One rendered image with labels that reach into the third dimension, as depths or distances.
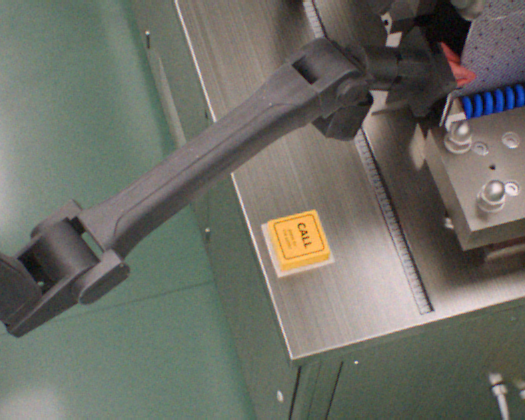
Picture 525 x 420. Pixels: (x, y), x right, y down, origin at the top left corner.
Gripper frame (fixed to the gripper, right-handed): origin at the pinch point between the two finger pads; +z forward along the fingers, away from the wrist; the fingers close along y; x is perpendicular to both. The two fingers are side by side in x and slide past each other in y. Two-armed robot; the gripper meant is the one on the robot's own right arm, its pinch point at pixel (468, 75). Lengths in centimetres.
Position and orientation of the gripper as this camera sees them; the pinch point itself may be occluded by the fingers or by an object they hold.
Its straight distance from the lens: 162.6
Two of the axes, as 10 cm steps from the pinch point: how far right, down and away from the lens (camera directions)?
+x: 4.8, -5.1, -7.2
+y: 2.9, 8.6, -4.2
